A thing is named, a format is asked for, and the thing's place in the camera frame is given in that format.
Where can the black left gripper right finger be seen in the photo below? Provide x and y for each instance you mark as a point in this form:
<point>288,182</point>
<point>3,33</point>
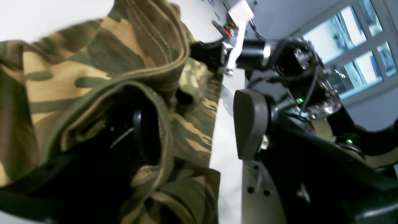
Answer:
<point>318,181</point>

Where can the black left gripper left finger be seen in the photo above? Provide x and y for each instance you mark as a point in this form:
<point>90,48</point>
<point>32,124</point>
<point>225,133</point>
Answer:
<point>89,182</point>

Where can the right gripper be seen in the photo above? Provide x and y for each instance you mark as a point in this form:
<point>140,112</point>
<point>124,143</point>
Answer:
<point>255,54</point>

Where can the camouflage T-shirt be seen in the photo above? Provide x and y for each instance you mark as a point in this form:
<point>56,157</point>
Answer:
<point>57,92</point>

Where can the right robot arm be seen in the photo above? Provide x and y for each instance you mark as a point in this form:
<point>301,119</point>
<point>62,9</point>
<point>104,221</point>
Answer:
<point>299,69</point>

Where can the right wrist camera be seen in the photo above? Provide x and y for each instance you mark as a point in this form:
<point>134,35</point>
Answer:
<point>241,12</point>

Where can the window with white frame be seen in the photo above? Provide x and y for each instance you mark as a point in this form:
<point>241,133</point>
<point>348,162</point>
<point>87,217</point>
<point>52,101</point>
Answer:
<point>357,40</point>

